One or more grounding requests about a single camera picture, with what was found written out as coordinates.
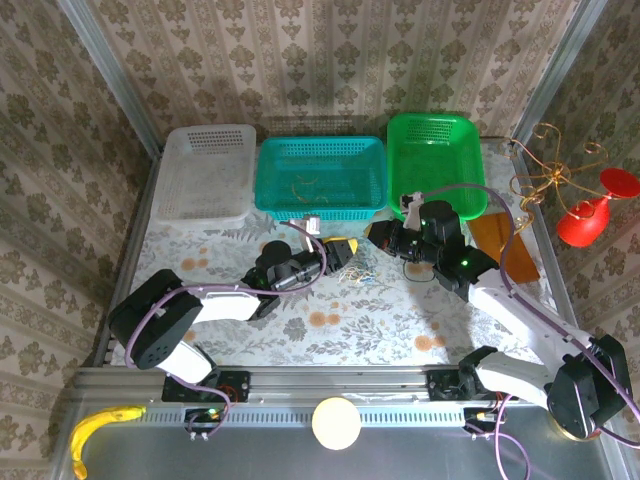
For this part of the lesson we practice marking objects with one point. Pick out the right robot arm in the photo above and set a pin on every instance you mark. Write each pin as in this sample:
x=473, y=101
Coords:
x=520, y=312

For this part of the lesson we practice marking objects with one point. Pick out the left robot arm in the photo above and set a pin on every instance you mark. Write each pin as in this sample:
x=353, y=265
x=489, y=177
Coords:
x=150, y=330

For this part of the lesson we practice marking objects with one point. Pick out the green plastic basket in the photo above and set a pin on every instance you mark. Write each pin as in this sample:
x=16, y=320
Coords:
x=432, y=160

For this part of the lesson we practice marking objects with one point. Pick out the floral table mat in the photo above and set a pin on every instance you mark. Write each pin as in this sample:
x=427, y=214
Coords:
x=350, y=335

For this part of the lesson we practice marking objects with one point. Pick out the orange wooden board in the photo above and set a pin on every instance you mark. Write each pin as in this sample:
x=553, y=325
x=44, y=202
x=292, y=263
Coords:
x=520, y=255

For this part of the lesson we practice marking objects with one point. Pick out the teal plastic basket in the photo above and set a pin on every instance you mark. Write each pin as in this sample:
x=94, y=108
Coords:
x=320, y=160

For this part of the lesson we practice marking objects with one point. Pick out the white plastic basket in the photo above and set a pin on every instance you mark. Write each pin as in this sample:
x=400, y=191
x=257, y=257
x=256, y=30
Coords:
x=200, y=175

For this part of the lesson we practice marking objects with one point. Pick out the red plastic goblet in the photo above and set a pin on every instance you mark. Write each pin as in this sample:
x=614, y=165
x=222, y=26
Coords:
x=582, y=225

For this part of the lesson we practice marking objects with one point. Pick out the cream round ball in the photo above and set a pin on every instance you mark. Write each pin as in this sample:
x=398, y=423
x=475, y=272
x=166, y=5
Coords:
x=336, y=424

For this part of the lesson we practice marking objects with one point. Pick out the small black connector board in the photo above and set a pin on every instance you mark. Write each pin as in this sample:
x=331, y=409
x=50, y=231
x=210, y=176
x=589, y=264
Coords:
x=202, y=417
x=480, y=417

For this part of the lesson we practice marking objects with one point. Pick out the yellow banana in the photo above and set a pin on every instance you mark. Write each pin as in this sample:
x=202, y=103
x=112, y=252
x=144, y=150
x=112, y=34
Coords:
x=80, y=440

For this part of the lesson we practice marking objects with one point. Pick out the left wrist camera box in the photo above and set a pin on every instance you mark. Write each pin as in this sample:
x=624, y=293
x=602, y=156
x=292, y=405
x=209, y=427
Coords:
x=311, y=225

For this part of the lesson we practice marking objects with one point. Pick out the aluminium mounting rail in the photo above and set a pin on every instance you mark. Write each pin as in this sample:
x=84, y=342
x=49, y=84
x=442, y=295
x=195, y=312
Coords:
x=340, y=380

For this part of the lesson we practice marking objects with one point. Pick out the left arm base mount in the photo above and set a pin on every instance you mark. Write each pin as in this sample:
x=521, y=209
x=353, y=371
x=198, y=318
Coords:
x=235, y=387

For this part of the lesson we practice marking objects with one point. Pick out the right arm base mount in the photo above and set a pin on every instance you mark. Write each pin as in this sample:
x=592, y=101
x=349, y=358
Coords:
x=440, y=387

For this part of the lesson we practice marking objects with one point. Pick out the aluminium frame post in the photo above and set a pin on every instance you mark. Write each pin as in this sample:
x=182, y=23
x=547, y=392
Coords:
x=107, y=65
x=560, y=65

